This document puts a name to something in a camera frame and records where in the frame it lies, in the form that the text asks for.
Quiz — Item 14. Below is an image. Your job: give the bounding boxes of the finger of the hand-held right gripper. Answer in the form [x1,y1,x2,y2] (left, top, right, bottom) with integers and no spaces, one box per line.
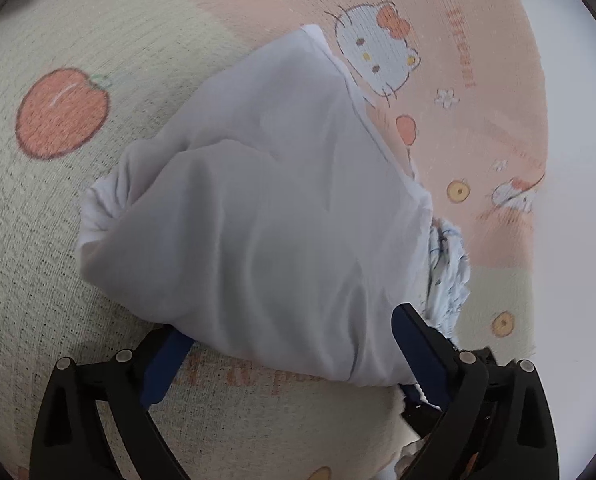
[400,383,445,437]

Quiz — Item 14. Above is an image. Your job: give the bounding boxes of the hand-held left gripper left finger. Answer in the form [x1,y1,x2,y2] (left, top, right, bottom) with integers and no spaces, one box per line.
[29,326,195,480]

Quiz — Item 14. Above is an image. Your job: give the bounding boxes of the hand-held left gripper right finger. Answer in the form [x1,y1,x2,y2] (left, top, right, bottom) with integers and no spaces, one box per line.
[391,303,561,480]

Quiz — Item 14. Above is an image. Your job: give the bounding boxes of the light blue printed shorts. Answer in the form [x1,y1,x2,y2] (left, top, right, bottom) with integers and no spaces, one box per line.
[424,216,474,337]

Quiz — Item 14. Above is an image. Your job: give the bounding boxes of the white navy trimmed t-shirt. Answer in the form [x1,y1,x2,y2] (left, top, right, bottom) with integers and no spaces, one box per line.
[77,137,431,387]

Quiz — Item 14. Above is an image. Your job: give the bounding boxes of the pink and cream printed blanket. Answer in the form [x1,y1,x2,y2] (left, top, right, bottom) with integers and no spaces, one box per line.
[0,0,551,480]

